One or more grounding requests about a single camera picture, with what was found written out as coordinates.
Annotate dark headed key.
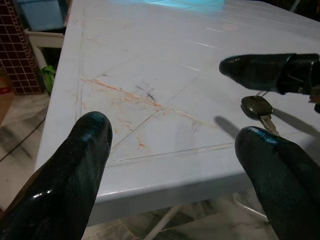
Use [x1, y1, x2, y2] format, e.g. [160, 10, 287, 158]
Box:
[240, 89, 281, 137]

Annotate white plastic chair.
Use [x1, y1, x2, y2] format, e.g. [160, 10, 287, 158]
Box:
[24, 29, 66, 97]

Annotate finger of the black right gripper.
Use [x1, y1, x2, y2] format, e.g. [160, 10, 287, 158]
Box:
[219, 52, 320, 96]

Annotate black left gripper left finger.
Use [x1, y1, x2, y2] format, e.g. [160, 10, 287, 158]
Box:
[0, 111, 114, 240]

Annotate green plastic item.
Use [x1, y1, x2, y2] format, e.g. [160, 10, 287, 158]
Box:
[40, 64, 56, 89]

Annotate blue plastic bin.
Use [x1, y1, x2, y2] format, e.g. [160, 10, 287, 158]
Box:
[17, 0, 74, 33]

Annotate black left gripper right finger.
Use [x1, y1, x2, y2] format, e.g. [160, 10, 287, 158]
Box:
[235, 125, 320, 240]

